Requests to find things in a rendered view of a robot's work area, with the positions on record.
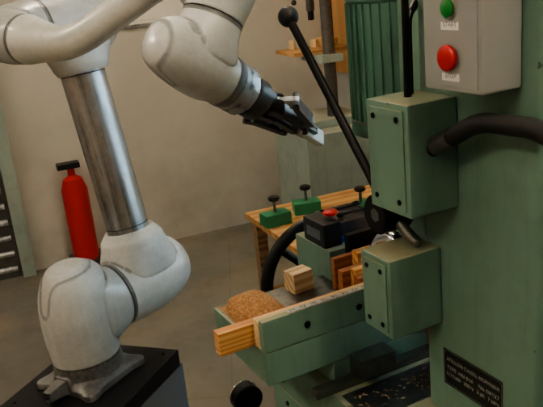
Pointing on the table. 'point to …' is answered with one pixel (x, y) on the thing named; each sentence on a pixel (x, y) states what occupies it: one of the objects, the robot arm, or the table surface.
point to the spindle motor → (371, 55)
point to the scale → (325, 300)
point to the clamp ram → (359, 239)
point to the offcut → (298, 279)
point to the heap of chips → (250, 305)
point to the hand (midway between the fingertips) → (310, 132)
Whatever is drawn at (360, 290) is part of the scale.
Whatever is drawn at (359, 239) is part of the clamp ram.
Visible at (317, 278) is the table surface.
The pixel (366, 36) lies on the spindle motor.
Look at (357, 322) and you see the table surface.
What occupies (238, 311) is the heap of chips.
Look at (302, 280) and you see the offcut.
